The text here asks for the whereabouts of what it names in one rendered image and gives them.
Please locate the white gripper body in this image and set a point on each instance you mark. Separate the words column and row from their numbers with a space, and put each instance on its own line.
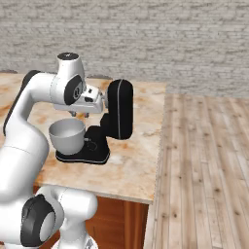
column 81, row 108

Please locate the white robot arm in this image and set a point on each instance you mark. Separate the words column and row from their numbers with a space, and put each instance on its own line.
column 22, row 152

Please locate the grey mixer bowl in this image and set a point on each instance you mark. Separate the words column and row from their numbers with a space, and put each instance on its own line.
column 66, row 136

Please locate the black stand mixer head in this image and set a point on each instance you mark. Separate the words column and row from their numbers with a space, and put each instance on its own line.
column 120, row 108

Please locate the brown wooden counter cabinet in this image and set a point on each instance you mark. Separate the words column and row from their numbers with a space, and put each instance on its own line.
column 113, row 223

